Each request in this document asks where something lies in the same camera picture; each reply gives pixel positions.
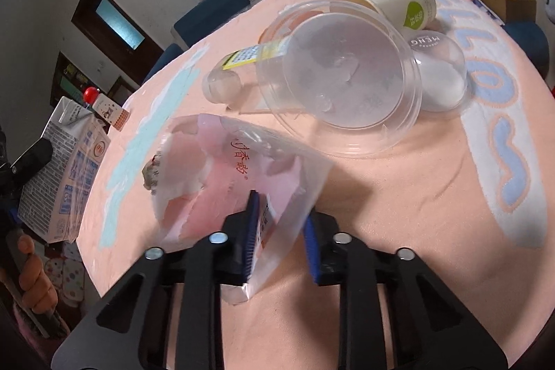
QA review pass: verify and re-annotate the white milk carton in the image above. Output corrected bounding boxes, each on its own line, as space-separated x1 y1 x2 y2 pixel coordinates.
18 97 110 243

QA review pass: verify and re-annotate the person's left hand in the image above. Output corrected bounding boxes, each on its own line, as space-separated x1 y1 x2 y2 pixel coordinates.
17 234 58 315

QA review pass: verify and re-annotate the dark wooden door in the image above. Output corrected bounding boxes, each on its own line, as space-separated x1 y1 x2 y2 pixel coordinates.
71 0 163 85

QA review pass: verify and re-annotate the clear bottle yellow label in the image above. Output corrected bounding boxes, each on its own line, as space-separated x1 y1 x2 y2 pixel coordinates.
201 37 290 112

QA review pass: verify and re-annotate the small clear dome lid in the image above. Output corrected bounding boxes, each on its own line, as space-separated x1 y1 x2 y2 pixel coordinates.
407 30 469 114

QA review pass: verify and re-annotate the dark display cabinet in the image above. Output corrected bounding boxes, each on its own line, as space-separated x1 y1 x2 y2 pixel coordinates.
50 53 99 108

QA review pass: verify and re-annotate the white paper cup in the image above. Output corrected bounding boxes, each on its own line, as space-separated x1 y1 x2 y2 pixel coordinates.
337 0 437 30

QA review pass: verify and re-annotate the pink plastic bag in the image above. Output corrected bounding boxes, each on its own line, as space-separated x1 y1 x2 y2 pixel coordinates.
142 114 333 304

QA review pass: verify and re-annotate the pink blanket table cover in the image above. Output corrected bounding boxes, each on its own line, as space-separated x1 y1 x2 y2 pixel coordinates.
77 0 554 363

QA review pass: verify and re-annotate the red-capped white bottle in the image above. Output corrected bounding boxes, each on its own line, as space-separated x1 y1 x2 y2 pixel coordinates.
83 87 130 131

